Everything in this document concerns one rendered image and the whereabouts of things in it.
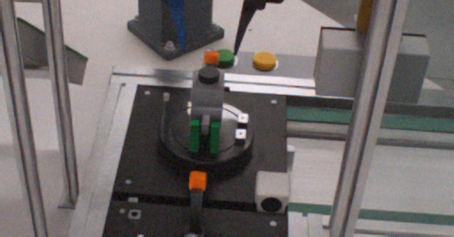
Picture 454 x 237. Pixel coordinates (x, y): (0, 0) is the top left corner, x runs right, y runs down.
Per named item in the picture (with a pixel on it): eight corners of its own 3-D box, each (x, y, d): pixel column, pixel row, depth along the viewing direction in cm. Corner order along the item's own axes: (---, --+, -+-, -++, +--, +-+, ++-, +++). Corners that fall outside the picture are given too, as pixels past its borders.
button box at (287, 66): (203, 75, 134) (204, 46, 131) (320, 83, 133) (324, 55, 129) (199, 99, 129) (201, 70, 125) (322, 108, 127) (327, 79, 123)
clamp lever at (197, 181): (187, 225, 94) (190, 169, 92) (203, 227, 94) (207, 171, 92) (184, 239, 91) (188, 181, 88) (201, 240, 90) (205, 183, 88)
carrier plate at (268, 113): (136, 94, 122) (136, 83, 121) (285, 105, 120) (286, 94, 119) (112, 201, 104) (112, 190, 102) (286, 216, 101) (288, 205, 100)
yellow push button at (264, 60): (252, 59, 129) (253, 50, 128) (276, 61, 129) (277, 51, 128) (252, 74, 126) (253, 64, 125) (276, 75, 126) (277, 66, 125)
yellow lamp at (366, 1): (354, 13, 84) (360, -25, 81) (397, 16, 83) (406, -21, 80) (357, 38, 80) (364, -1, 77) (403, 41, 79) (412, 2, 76)
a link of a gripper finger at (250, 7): (237, 4, 100) (238, -2, 94) (264, 6, 99) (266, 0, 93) (233, 56, 100) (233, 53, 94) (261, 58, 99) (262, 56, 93)
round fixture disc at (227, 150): (164, 106, 117) (163, 96, 115) (254, 113, 115) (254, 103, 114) (152, 169, 106) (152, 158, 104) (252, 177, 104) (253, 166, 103)
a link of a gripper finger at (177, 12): (162, -1, 100) (158, -7, 94) (189, 1, 100) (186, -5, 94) (159, 51, 100) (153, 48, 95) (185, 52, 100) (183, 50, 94)
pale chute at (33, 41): (7, 71, 121) (13, 44, 121) (82, 85, 118) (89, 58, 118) (-81, 35, 93) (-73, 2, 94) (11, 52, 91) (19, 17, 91)
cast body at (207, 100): (193, 96, 110) (194, 57, 105) (223, 98, 109) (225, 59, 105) (188, 134, 103) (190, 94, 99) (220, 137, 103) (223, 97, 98)
